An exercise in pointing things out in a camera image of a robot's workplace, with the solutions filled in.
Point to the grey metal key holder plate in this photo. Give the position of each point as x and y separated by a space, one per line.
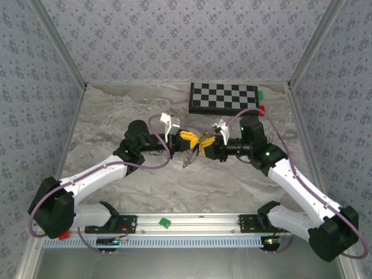
189 160

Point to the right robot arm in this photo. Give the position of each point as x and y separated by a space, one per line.
299 189

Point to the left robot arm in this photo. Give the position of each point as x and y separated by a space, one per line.
93 174

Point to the small red plastic block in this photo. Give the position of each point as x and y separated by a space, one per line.
263 109

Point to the green plastic block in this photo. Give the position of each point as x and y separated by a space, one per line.
260 95
164 223

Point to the black grey chessboard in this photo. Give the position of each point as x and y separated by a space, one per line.
221 96

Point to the aluminium table edge profile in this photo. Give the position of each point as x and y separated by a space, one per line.
303 130
68 145

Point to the small circuit board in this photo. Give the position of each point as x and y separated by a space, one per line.
271 241
107 241

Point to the large red plastic block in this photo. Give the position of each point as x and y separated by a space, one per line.
64 236

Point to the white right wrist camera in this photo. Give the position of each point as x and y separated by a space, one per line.
222 128

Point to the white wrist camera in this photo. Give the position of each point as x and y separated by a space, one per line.
222 128
174 125

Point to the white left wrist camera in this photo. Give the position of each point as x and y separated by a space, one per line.
174 125

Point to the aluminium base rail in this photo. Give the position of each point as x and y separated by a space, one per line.
197 225

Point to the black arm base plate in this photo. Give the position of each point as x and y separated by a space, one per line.
128 223
247 223

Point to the aluminium frame post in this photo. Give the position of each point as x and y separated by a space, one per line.
59 43
314 43

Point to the aluminium frame leg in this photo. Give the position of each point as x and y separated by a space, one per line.
351 271
29 261

